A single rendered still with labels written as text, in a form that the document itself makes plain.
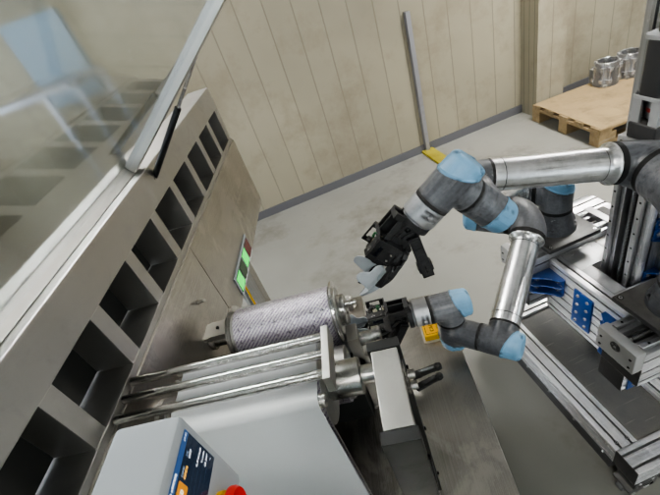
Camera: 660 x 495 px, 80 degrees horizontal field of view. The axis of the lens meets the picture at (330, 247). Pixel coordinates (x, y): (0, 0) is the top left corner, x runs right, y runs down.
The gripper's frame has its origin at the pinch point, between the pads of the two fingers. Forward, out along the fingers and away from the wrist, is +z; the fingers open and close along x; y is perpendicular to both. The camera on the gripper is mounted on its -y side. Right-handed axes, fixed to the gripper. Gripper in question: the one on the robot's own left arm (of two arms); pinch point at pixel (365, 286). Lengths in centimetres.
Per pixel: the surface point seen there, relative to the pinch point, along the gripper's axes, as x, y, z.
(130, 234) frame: 0, 49, 13
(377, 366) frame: 31.2, 9.3, -9.0
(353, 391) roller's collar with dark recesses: 27.7, 5.5, 1.8
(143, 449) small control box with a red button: 53, 38, -17
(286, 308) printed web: 1.1, 12.4, 14.5
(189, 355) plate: 9.0, 27.5, 30.8
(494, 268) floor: -128, -147, 29
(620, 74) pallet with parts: -315, -250, -131
